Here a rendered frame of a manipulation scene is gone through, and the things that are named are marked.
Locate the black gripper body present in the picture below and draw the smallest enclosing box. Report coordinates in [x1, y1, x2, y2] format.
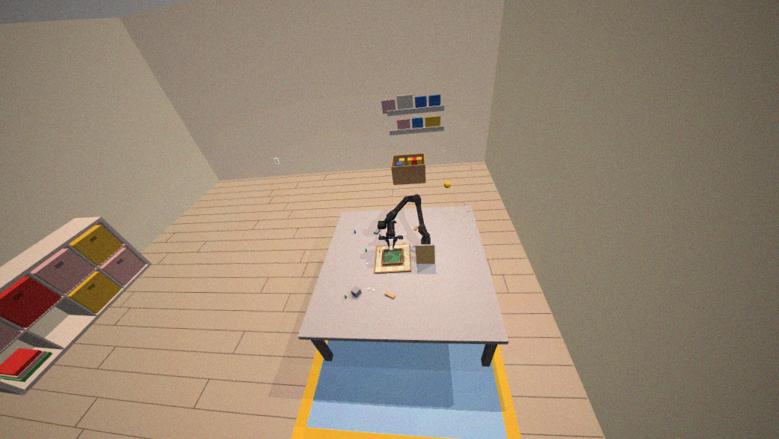
[379, 228, 403, 240]

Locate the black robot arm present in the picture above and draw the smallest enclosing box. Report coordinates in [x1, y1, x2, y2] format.
[378, 194, 431, 245]

